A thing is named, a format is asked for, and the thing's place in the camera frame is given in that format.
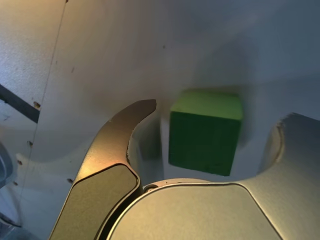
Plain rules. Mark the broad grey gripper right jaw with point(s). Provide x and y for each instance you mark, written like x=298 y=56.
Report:
x=212 y=212

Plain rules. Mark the narrow grey gripper left jaw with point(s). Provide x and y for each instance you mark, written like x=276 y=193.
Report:
x=100 y=175

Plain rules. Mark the green cube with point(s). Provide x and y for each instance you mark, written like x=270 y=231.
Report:
x=202 y=140

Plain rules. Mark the black tape strip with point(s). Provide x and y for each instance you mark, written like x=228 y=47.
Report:
x=17 y=105

